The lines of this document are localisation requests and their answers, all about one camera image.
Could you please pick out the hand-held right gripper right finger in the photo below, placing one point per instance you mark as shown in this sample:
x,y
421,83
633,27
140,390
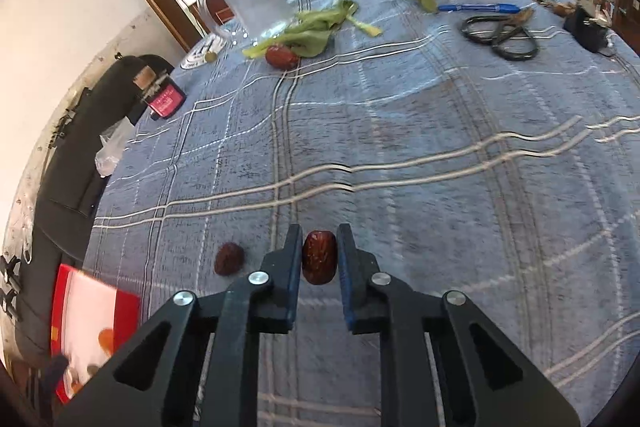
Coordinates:
x,y
344,272

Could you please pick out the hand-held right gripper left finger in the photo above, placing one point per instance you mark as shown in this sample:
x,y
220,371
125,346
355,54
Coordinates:
x,y
295,272

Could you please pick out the red date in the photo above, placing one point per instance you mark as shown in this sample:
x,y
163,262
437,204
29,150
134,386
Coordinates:
x,y
229,259
280,56
318,257

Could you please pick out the orange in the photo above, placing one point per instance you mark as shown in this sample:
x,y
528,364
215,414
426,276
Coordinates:
x,y
76,387
106,339

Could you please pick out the red box with white inside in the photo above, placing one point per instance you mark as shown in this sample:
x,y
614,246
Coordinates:
x,y
80,307

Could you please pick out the blue plaid tablecloth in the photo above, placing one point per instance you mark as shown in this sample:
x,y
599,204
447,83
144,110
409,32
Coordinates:
x,y
425,147

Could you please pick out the red label bottle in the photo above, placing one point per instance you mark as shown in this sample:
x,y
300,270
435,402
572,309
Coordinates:
x,y
165,99

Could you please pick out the clear plastic bag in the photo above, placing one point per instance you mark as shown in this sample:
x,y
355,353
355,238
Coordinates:
x,y
111,152

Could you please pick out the black sofa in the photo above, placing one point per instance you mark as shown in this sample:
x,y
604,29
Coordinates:
x,y
75,187

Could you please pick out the white plate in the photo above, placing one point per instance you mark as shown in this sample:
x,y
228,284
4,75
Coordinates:
x,y
197,54

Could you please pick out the black scissors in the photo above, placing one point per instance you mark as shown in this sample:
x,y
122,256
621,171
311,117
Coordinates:
x,y
505,39

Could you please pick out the blue pen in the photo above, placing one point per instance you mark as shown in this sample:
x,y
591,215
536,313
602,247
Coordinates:
x,y
475,7

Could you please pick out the black pouch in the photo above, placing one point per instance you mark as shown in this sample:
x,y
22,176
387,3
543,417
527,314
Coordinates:
x,y
585,29

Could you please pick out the bunch of keys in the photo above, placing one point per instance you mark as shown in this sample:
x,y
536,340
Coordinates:
x,y
555,2

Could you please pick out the wooden chair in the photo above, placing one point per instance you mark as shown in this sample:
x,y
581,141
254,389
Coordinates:
x,y
625,2

